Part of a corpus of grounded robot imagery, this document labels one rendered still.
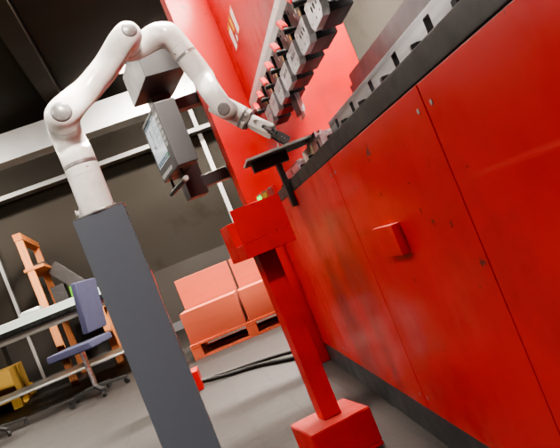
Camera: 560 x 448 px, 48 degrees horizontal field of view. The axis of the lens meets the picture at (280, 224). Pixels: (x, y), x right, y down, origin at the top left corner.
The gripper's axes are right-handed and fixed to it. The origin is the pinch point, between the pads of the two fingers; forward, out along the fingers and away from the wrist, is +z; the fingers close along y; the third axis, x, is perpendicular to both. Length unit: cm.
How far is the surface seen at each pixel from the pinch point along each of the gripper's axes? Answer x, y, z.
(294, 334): 59, -51, 34
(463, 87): 6, -158, 27
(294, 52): -20.3, -41.2, -8.1
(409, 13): -64, -7, 20
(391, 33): -62, 15, 17
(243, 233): 39, -59, 6
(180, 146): 15, 93, -53
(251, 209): 32, -57, 4
